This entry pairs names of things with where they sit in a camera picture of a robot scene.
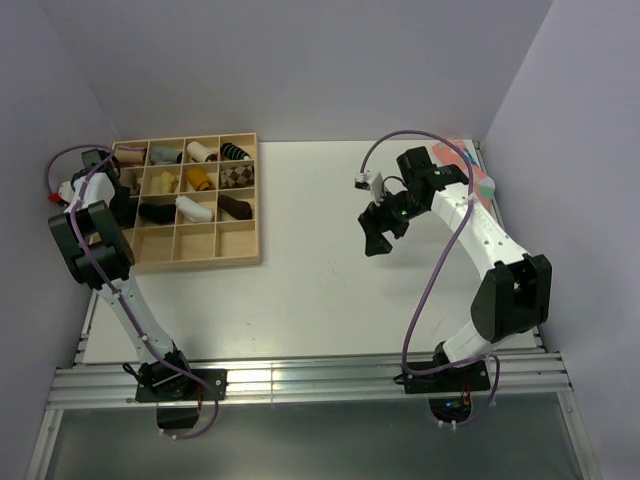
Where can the black rolled sock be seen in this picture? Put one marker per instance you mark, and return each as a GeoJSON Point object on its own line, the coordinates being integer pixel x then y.
{"type": "Point", "coordinates": [160, 214]}

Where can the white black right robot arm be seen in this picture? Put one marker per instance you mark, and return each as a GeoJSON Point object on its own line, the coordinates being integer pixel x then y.
{"type": "Point", "coordinates": [514, 293]}

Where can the white rolled sock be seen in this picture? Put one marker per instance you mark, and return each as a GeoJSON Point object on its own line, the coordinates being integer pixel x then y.
{"type": "Point", "coordinates": [193, 211]}

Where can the brown checkered rolled sock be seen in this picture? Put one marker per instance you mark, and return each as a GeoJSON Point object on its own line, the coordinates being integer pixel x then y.
{"type": "Point", "coordinates": [237, 177]}

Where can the black white striped sock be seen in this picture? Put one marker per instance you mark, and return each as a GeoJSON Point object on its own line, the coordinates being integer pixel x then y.
{"type": "Point", "coordinates": [233, 152]}

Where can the cream rolled sock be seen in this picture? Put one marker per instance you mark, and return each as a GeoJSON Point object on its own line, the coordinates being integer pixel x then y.
{"type": "Point", "coordinates": [200, 153]}

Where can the mustard yellow rolled sock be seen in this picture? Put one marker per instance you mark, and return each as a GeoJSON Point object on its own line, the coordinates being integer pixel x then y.
{"type": "Point", "coordinates": [199, 179]}

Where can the dark brown rolled sock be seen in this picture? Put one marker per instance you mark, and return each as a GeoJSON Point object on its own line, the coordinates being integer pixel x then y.
{"type": "Point", "coordinates": [237, 209]}

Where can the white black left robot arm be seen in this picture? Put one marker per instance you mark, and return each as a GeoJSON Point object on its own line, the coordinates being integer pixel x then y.
{"type": "Point", "coordinates": [91, 242]}

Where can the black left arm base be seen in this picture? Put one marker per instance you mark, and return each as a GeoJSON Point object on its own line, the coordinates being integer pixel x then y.
{"type": "Point", "coordinates": [210, 385]}

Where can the wooden compartment tray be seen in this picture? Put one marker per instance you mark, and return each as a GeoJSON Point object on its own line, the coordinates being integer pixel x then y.
{"type": "Point", "coordinates": [195, 201]}

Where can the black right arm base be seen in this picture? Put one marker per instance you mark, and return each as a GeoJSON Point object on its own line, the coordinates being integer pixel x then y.
{"type": "Point", "coordinates": [450, 391]}

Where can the aluminium frame rail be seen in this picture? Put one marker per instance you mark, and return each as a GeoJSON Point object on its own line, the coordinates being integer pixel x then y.
{"type": "Point", "coordinates": [330, 338]}

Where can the beige purple rolled sock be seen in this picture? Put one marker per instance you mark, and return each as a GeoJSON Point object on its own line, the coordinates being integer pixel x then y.
{"type": "Point", "coordinates": [130, 155]}

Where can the pale yellow rolled sock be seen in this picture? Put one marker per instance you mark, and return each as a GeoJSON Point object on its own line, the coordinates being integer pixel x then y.
{"type": "Point", "coordinates": [167, 183]}

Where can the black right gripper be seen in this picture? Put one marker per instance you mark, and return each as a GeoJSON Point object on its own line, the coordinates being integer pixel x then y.
{"type": "Point", "coordinates": [373, 221]}

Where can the taupe rolled sock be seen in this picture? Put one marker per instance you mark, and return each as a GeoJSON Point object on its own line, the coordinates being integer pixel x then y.
{"type": "Point", "coordinates": [133, 183]}

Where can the grey rolled sock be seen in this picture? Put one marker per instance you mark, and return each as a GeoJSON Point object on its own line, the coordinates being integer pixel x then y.
{"type": "Point", "coordinates": [164, 155]}

